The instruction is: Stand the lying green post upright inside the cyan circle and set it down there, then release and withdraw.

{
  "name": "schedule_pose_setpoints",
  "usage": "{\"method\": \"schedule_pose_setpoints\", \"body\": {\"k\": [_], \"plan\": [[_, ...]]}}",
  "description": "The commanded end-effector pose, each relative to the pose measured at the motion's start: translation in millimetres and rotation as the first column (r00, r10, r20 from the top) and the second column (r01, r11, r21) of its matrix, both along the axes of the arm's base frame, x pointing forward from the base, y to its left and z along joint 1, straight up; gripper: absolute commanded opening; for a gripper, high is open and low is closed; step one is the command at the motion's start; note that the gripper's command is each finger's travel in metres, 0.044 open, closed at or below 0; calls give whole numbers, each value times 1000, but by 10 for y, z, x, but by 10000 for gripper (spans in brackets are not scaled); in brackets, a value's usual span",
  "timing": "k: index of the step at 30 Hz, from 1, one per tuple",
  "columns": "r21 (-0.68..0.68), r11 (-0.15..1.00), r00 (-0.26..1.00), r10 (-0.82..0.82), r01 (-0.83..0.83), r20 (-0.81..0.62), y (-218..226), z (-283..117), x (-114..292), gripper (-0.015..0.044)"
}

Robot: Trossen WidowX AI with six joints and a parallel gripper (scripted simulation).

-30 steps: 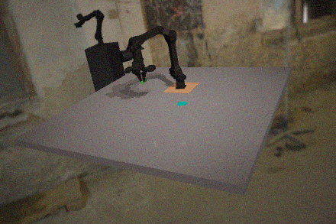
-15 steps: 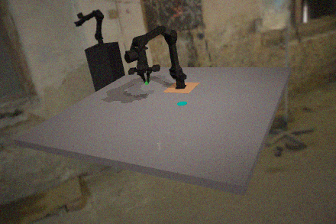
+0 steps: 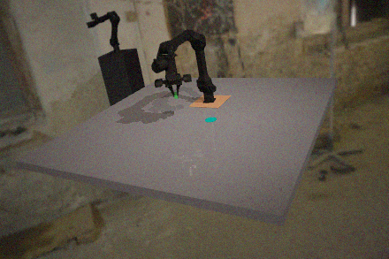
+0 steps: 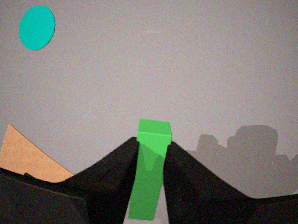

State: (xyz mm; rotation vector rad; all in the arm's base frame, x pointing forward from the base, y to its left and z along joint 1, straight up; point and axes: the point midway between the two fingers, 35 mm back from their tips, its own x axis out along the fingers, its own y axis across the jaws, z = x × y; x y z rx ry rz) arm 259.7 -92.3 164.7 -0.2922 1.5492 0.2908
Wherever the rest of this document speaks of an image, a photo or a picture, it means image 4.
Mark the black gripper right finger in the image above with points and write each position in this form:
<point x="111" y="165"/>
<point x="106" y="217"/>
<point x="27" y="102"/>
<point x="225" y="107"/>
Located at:
<point x="194" y="195"/>

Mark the cyan flat circle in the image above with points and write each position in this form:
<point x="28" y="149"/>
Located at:
<point x="37" y="27"/>

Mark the green rectangular post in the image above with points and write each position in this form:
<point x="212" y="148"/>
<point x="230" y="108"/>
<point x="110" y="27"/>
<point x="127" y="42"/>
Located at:
<point x="154" y="137"/>

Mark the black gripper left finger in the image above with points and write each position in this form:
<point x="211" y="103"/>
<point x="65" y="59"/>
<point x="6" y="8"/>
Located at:
<point x="98" y="195"/>

